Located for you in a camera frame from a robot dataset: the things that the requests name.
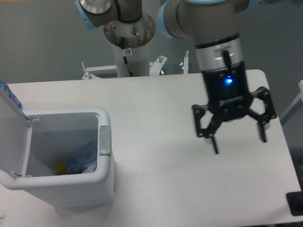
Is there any white frame leg right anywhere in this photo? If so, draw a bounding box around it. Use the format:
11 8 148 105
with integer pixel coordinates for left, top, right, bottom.
280 80 303 125

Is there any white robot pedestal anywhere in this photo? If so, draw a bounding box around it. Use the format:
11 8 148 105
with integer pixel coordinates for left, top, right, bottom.
104 12 156 78

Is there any white clamp bracket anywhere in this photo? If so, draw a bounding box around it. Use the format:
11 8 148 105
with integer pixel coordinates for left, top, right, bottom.
179 50 190 74

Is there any yellow snack box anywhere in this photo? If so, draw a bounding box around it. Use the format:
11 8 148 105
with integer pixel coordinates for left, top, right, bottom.
53 160 68 175

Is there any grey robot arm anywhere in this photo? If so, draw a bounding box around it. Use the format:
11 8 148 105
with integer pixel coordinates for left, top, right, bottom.
75 0 276 145

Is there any black clamp corner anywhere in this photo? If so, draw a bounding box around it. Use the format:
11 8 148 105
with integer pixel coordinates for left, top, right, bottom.
286 191 303 217

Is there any blue white label object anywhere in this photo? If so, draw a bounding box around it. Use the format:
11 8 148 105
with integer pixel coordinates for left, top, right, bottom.
0 81 23 110

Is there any white trash can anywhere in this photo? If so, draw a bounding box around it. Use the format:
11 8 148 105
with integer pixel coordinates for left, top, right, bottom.
0 107 116 209

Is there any white table frame bracket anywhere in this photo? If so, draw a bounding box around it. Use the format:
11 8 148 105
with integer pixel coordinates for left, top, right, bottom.
81 61 117 80

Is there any black cable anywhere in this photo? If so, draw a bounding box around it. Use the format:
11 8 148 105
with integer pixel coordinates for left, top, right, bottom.
120 36 134 77

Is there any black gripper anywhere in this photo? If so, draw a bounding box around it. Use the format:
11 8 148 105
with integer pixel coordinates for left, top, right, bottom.
192 61 277 155

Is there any clear plastic bottle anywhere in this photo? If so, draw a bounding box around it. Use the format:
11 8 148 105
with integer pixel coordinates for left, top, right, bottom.
65 140 98 174

